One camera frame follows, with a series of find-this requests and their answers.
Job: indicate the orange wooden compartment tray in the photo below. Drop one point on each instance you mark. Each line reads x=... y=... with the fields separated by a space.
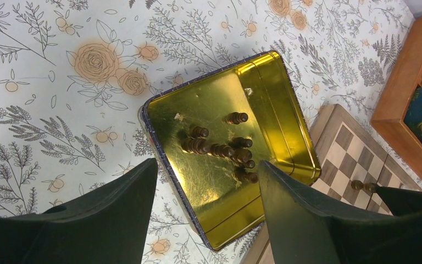
x=388 y=117

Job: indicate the dark chess piece in tin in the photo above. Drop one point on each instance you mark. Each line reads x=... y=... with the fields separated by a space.
x=221 y=150
x=241 y=142
x=244 y=176
x=199 y=132

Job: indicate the dark chess pawn in tin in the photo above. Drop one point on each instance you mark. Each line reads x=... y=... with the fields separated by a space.
x=237 y=118

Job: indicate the wooden chessboard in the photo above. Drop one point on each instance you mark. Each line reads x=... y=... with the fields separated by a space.
x=348 y=153

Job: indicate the dark chess pawn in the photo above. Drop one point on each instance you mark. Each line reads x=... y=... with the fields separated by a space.
x=367 y=187
x=237 y=118

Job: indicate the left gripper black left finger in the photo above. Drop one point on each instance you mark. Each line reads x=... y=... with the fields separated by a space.
x=106 y=225

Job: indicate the gold tin box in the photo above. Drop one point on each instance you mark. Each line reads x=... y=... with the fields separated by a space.
x=209 y=135

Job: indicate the floral tablecloth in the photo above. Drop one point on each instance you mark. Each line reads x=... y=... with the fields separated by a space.
x=73 y=75

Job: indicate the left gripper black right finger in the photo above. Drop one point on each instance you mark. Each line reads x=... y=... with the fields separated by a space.
x=307 y=226

